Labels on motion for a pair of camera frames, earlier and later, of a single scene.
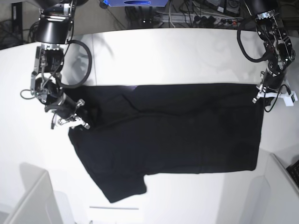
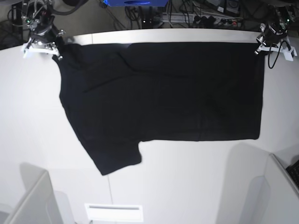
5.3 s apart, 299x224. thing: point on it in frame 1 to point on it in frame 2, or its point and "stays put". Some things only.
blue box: [136, 3] stays put
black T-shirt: [131, 131] to [118, 95]
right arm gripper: [67, 108] to [48, 35]
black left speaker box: [17, 19] stays put
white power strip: [168, 18] stays put
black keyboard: [293, 170] stays put
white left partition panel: [37, 205] stays put
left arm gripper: [274, 82] to [269, 37]
